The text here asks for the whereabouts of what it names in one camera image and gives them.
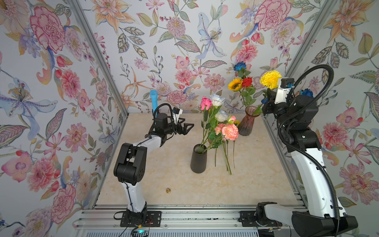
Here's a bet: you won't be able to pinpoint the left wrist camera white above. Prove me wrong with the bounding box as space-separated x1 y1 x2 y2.
172 107 183 124

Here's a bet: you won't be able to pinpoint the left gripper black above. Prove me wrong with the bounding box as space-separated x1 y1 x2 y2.
161 119 192 136

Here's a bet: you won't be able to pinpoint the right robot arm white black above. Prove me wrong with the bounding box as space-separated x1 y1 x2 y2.
255 64 358 237

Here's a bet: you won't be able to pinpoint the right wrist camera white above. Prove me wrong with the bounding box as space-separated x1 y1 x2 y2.
274 77 295 104

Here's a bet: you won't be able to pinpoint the small blue rose top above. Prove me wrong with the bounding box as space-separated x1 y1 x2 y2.
234 62 246 72

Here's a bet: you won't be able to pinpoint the magenta rose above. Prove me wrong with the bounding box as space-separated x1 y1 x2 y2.
200 97 212 111

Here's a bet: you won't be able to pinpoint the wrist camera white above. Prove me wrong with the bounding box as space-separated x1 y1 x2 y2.
274 77 295 104
172 107 183 124

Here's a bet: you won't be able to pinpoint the dark grey vase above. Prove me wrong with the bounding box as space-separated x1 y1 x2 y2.
190 144 207 174

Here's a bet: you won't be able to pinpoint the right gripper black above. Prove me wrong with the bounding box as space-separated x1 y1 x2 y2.
264 91 297 136

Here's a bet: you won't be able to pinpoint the small white rose bud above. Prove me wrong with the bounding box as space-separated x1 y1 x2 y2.
215 110 229 122

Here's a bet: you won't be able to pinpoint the blue rose large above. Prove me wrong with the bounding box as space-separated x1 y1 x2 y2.
300 89 313 98

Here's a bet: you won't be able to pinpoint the pink peony flower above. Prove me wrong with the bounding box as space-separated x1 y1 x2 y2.
221 124 239 141

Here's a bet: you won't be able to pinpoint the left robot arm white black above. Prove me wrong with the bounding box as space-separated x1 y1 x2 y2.
114 103 194 228

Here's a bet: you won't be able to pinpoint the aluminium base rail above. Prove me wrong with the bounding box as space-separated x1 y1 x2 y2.
72 204 329 237

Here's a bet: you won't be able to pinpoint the blue tube on black stand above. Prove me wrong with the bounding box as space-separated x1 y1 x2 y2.
150 89 159 118

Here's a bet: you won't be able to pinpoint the red rose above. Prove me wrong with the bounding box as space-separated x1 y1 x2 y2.
241 77 253 88

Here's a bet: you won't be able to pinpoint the pink ribbed glass vase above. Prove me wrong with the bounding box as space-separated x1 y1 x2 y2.
238 106 261 136

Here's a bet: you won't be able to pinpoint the white rose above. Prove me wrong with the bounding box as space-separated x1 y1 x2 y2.
210 94 225 107

